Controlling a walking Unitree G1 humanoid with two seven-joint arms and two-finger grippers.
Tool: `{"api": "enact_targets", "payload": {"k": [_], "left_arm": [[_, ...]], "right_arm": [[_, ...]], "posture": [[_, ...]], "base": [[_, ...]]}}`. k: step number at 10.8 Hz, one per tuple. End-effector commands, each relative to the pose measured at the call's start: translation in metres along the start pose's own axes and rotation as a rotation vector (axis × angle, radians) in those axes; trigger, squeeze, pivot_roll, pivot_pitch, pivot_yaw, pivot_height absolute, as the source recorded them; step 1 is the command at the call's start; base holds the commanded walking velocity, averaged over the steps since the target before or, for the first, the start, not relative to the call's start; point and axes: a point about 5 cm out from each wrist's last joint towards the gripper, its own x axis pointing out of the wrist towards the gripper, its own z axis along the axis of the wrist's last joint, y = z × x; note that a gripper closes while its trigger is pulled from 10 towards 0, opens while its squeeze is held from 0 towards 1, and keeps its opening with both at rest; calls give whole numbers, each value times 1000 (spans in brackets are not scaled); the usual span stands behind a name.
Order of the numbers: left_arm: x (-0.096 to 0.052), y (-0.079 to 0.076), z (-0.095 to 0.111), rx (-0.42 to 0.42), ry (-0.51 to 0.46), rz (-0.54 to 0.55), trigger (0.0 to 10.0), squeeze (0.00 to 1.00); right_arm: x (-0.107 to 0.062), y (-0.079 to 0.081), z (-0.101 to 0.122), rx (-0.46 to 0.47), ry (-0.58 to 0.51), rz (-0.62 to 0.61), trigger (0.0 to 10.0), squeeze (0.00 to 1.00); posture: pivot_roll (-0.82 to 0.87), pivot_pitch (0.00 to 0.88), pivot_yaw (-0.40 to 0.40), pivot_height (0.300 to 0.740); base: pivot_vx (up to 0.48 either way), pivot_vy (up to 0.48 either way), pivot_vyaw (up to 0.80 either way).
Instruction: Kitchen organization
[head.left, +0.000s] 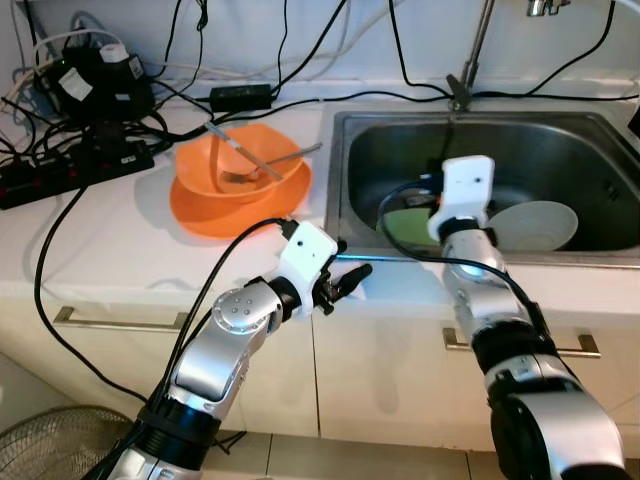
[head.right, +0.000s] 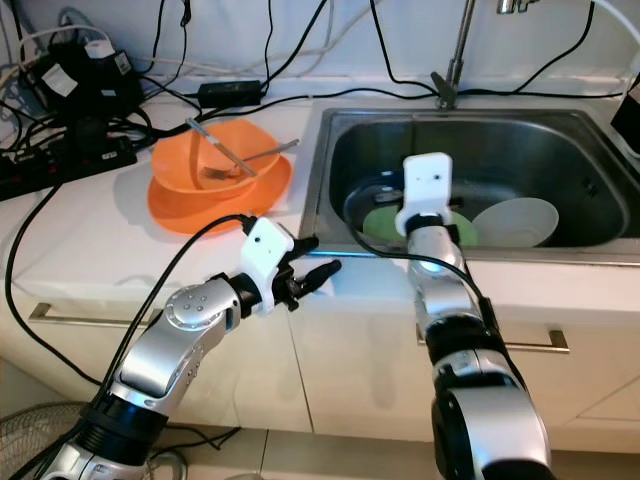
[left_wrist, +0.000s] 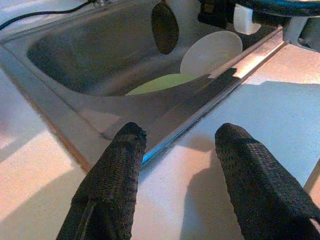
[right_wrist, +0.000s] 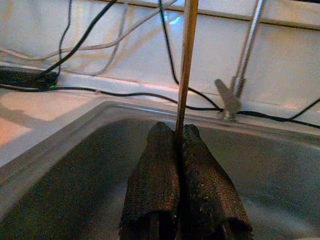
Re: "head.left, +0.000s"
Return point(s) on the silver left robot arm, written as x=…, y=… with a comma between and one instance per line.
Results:
x=215, y=360

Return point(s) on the stainless steel sink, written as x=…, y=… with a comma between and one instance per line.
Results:
x=400, y=150

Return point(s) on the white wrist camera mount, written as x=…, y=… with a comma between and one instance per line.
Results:
x=468, y=190
x=308, y=255

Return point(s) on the black charger with white label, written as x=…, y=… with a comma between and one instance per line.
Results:
x=105, y=85

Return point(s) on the orange plastic bowl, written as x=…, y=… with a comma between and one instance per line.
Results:
x=200, y=165

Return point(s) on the steel kitchen faucet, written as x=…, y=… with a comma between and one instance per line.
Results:
x=462, y=92

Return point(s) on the white kitchen cabinet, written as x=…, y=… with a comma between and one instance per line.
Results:
x=380, y=380

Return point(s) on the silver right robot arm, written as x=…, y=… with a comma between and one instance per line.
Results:
x=500, y=320

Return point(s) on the wooden chopsticks pair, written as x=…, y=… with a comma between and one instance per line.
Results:
x=235, y=143

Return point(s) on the black power strip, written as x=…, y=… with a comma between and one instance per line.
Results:
x=60, y=175

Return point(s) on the black power adapter brick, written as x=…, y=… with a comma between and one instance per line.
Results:
x=240, y=98

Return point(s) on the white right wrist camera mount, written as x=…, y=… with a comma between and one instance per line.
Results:
x=468, y=190

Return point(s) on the metal fork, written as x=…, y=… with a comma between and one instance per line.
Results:
x=240, y=178

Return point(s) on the white bowl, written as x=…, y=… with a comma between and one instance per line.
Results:
x=540, y=225

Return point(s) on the green plate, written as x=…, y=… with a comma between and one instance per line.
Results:
x=405, y=228

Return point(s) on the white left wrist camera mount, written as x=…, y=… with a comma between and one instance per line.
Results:
x=308, y=255

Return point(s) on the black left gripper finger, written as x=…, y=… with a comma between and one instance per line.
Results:
x=358, y=274
x=342, y=247

